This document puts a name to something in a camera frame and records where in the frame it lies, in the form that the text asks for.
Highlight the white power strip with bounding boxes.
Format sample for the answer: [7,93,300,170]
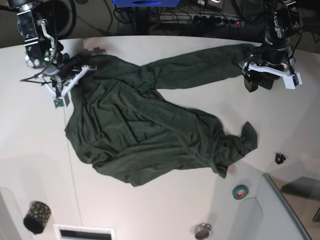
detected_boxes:
[159,13,246,28]

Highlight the blue box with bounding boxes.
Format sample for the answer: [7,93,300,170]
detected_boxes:
[111,0,180,8]

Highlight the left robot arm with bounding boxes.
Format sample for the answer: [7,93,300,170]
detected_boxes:
[239,0,303,93]

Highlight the round metal tin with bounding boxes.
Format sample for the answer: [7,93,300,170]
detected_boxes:
[194,223,212,240]

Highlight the black gold dotted cup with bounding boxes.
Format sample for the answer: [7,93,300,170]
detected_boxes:
[23,201,52,235]

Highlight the green tape roll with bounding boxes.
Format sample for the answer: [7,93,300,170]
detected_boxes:
[232,184,249,200]

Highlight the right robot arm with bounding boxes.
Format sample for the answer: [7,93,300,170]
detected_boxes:
[7,0,106,108]

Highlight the dark green t-shirt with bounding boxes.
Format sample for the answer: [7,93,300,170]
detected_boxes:
[65,44,258,187]

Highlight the black round stand base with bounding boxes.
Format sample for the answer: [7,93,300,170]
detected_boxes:
[47,0,77,40]

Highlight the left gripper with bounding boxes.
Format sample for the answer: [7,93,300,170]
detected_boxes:
[242,41,290,93]

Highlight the white slotted tray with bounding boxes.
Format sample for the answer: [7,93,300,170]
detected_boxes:
[53,224,116,240]

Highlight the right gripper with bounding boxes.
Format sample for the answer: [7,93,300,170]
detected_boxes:
[41,47,107,107]

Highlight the small black clip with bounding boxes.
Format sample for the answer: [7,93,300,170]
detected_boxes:
[274,152,287,165]

